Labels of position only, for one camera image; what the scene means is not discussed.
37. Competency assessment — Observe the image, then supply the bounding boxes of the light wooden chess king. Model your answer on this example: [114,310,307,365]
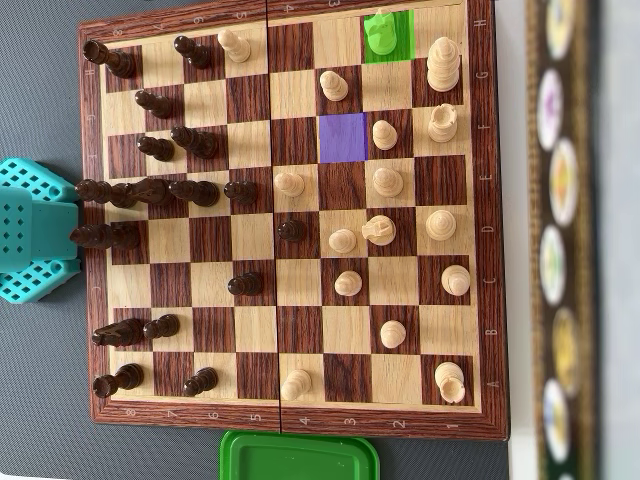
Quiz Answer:
[426,36,461,93]

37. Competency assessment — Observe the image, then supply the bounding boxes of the light wooden chess rook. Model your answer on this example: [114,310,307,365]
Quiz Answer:
[427,103,459,144]
[433,361,466,405]

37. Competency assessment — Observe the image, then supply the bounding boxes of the dark patterned strip with medallions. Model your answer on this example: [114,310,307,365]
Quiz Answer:
[523,0,601,480]

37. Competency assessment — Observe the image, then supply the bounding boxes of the green plastic container lid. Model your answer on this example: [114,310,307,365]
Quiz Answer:
[219,428,381,480]

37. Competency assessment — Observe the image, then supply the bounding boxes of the teal perforated robot base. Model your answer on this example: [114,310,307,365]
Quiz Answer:
[0,157,84,305]

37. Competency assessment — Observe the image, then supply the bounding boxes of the dark brown chess rook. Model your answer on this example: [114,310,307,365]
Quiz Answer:
[82,39,137,80]
[92,363,145,399]

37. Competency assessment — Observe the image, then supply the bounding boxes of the wooden folding chess board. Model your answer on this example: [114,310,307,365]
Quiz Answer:
[77,0,511,442]

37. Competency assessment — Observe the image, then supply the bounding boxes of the dark brown chess pawn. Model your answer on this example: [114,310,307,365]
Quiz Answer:
[182,367,219,397]
[227,272,264,297]
[173,34,213,70]
[136,134,176,162]
[276,219,309,244]
[143,313,181,341]
[134,89,175,120]
[223,179,259,205]

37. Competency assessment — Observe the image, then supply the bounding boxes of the dark brown chess queen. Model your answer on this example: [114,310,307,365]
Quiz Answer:
[68,223,141,251]

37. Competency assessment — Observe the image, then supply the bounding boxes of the light wooden chess knight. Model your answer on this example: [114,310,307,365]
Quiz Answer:
[364,8,400,57]
[361,214,397,246]

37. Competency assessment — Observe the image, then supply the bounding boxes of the dark brown chess king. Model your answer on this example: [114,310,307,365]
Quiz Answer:
[74,178,139,209]

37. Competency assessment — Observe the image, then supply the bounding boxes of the light wooden chess pawn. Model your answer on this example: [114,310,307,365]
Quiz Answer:
[319,70,349,103]
[334,270,363,297]
[280,368,312,401]
[372,119,398,151]
[328,228,357,254]
[217,28,251,64]
[273,171,305,198]
[380,319,407,349]

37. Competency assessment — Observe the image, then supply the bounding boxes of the dark brown chess knight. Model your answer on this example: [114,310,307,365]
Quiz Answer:
[91,318,146,348]
[124,178,174,206]

